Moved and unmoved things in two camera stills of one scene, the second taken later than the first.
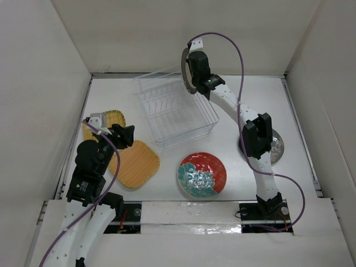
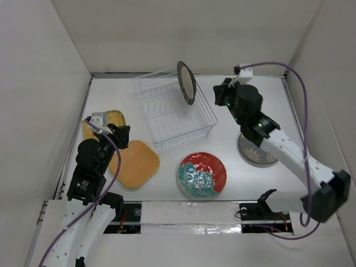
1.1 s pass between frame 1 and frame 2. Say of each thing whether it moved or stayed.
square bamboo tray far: stayed
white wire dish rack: stayed
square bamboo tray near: stayed
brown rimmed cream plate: moved
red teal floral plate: stayed
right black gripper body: moved
